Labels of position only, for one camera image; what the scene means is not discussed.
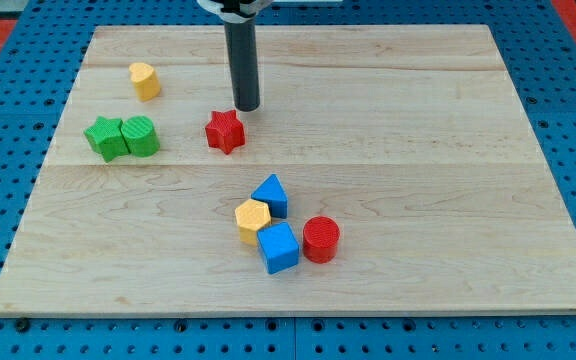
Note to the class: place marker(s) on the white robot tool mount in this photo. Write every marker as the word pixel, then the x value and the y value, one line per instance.
pixel 234 11

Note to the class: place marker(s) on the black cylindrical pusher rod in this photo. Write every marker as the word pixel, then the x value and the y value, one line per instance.
pixel 243 64

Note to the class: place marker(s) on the red star block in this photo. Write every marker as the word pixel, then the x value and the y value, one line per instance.
pixel 225 131

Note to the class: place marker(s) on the green star block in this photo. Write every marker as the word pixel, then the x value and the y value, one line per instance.
pixel 105 138

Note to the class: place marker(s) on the yellow heart block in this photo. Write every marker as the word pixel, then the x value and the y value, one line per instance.
pixel 145 81

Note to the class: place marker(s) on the green cylinder block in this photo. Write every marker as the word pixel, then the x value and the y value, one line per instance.
pixel 140 136

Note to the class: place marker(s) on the blue triangle block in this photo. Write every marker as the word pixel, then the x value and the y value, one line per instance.
pixel 271 192

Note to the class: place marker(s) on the yellow hexagon block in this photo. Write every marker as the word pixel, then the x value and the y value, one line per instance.
pixel 252 216

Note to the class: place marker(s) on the light wooden board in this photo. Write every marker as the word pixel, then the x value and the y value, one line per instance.
pixel 412 138

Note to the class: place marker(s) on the red cylinder block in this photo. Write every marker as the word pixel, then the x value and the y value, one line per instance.
pixel 320 239

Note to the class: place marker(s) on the blue cube block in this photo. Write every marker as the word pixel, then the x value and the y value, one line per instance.
pixel 278 247

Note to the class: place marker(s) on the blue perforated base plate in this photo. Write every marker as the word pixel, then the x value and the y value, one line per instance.
pixel 38 66

